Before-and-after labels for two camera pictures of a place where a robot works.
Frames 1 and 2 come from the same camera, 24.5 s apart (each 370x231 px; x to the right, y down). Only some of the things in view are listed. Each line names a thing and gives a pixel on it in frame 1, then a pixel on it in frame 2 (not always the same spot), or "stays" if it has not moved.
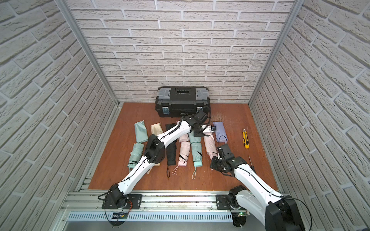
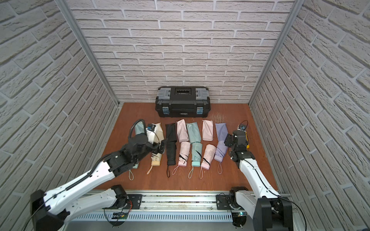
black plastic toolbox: (178, 101) stays
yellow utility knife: (245, 139) stays
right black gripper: (213, 165) → (229, 140)
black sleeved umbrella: (171, 151) stays
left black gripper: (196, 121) → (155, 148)
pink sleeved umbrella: (184, 151) stays
